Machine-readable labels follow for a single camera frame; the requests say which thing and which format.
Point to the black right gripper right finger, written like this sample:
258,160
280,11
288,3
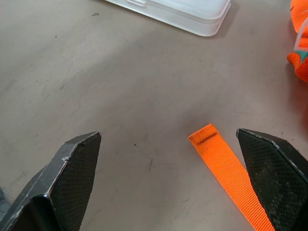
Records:
274,183

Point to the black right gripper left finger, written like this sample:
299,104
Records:
65,183

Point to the white plastic container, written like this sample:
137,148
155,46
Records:
183,13

